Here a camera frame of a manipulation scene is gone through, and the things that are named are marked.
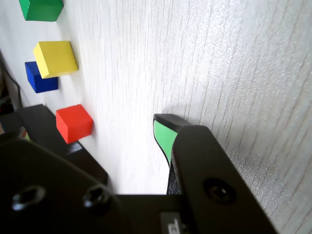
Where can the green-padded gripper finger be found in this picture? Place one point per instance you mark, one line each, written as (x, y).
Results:
(207, 170)

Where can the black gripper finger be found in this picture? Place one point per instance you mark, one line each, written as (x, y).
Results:
(48, 195)

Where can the red wooden cube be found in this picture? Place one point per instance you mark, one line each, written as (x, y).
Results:
(73, 122)

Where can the blue wooden cube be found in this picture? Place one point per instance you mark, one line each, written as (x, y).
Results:
(41, 84)

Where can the yellow wooden cube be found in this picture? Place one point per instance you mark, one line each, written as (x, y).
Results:
(56, 58)

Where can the green wooden cube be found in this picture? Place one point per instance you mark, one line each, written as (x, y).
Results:
(41, 9)

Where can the black open box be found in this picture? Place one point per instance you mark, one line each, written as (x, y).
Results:
(92, 168)

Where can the black cardboard box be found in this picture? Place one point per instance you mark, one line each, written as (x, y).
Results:
(39, 119)

